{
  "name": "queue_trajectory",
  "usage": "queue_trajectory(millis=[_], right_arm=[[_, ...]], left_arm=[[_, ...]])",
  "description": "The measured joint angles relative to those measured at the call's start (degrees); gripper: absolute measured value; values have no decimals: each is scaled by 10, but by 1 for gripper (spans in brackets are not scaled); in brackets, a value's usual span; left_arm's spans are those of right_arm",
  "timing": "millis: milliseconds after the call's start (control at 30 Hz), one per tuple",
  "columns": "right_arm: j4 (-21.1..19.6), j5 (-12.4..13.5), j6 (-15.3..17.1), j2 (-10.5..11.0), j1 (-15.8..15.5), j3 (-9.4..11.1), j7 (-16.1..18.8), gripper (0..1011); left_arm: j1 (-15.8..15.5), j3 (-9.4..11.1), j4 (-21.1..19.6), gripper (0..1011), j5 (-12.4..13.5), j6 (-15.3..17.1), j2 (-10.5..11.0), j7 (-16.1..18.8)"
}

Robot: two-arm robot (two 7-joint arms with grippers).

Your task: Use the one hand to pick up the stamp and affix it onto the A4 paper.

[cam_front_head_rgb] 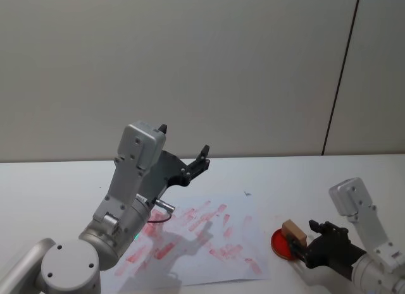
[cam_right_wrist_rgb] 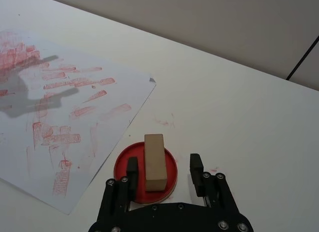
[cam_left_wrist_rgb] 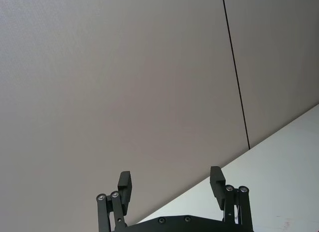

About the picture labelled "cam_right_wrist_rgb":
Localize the wooden block stamp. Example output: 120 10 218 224
144 133 168 192

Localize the round red ink pad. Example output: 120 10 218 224
113 141 178 204

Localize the white paper with red prints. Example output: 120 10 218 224
0 29 158 216

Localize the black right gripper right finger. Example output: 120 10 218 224
189 153 240 218

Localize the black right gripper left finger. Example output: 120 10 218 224
96 157 140 219

